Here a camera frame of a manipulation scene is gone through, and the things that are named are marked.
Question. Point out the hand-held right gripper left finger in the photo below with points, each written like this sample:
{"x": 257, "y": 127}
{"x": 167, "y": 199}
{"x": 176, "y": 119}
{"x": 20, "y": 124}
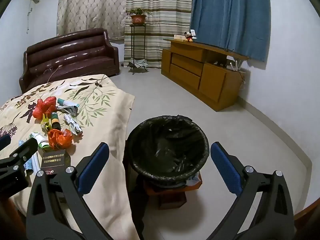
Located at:
{"x": 92, "y": 170}

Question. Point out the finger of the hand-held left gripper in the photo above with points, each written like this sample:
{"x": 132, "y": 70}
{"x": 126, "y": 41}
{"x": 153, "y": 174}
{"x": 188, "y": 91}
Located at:
{"x": 22, "y": 152}
{"x": 4, "y": 142}

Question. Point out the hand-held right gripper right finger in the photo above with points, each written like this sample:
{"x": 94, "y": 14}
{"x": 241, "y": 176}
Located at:
{"x": 225, "y": 166}

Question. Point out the light blue printed packet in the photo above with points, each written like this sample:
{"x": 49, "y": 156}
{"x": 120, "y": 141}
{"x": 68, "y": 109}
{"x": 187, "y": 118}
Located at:
{"x": 32, "y": 162}

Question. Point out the white and green plastic bag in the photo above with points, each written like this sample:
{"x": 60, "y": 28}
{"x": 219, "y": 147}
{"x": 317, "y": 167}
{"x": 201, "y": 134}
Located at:
{"x": 41, "y": 141}

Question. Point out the dark brown card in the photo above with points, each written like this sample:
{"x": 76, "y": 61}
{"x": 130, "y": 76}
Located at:
{"x": 55, "y": 162}

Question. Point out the yellow wrapper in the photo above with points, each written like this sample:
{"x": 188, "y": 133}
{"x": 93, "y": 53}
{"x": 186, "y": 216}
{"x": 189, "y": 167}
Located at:
{"x": 46, "y": 122}

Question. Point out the orange plastic bag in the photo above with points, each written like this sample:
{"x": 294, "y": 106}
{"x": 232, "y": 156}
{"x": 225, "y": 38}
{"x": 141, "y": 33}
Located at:
{"x": 59, "y": 138}

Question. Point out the silver green wrapper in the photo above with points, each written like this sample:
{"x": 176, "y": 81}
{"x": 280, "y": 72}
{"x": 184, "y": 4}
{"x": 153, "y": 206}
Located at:
{"x": 72, "y": 126}

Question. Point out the red plastic bag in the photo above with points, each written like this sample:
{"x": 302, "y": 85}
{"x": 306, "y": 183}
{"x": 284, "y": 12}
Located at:
{"x": 43, "y": 107}

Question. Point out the bin with black bag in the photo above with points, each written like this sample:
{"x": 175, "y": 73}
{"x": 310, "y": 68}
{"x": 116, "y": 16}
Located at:
{"x": 170, "y": 145}

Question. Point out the silver tube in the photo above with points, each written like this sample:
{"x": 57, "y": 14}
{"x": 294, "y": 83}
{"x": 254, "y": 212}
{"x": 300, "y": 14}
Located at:
{"x": 67, "y": 110}

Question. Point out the white tube with teal cap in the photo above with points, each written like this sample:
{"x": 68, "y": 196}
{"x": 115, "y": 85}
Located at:
{"x": 67, "y": 103}

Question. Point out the wooden stool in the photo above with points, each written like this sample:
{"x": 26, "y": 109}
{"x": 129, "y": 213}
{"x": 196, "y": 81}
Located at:
{"x": 172, "y": 195}

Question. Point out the wooden cabinet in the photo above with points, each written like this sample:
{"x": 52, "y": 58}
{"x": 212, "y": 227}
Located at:
{"x": 215, "y": 80}

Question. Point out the white router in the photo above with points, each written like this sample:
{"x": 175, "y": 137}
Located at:
{"x": 232, "y": 65}

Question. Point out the brown leather sofa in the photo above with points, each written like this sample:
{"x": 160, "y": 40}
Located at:
{"x": 75, "y": 55}

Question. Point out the green checked cloth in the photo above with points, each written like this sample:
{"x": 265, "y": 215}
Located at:
{"x": 140, "y": 62}

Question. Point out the black metal plant stand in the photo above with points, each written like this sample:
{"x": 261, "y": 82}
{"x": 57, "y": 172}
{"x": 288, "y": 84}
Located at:
{"x": 132, "y": 42}

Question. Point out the mouse plush toy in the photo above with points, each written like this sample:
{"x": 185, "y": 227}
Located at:
{"x": 188, "y": 36}

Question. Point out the tissue box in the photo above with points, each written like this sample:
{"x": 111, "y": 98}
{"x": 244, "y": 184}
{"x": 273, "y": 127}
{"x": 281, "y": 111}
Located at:
{"x": 179, "y": 37}

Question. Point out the blue curtain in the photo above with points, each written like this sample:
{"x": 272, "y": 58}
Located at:
{"x": 230, "y": 12}

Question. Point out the potted plant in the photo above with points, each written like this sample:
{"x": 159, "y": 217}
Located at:
{"x": 138, "y": 18}

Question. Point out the cream patterned curtain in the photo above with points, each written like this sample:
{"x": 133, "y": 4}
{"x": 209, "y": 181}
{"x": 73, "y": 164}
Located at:
{"x": 90, "y": 5}

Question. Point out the striped curtain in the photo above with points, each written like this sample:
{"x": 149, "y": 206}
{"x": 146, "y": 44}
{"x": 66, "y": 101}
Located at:
{"x": 160, "y": 5}

